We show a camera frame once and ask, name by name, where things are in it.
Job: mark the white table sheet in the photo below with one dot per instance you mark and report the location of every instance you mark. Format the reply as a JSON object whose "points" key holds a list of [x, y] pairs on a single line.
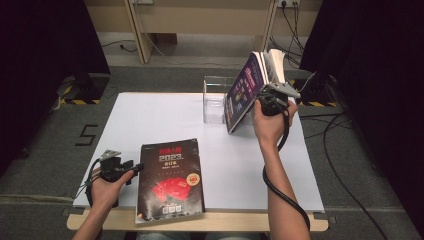
{"points": [[166, 113]]}

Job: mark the purple cover book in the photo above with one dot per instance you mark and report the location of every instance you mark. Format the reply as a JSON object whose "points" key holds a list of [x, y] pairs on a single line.
{"points": [[262, 66], [243, 90]]}

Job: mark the black red cover book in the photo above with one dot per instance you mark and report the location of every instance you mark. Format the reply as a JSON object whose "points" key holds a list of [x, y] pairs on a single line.
{"points": [[170, 180]]}

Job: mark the person's left hand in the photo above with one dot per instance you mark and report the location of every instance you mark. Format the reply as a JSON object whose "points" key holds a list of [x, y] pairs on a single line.
{"points": [[105, 195]]}

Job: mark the black curtain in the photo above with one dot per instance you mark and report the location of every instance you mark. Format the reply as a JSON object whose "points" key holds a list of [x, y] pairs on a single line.
{"points": [[383, 66], [40, 50]]}

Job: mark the black stand base striped tape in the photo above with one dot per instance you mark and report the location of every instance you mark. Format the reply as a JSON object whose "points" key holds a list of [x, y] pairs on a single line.
{"points": [[90, 88], [315, 91]]}

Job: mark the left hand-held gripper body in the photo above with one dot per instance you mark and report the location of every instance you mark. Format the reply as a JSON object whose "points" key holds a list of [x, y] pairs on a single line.
{"points": [[113, 168]]}

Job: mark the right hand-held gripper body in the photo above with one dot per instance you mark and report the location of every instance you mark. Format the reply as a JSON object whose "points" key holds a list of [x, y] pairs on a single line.
{"points": [[275, 103]]}

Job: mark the white wall socket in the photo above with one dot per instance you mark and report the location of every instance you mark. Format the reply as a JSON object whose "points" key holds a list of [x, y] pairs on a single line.
{"points": [[288, 3]]}

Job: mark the white picture grid book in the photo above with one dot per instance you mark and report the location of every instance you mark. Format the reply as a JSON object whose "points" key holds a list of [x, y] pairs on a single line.
{"points": [[277, 65]]}

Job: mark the person's right hand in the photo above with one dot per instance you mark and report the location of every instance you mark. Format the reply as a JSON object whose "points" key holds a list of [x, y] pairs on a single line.
{"points": [[271, 128]]}

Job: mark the beige wooden desk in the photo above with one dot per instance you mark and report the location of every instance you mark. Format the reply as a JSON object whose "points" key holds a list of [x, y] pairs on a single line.
{"points": [[200, 20]]}

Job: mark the clear acrylic book rack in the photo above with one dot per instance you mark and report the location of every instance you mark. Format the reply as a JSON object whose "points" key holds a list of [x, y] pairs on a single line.
{"points": [[213, 106]]}

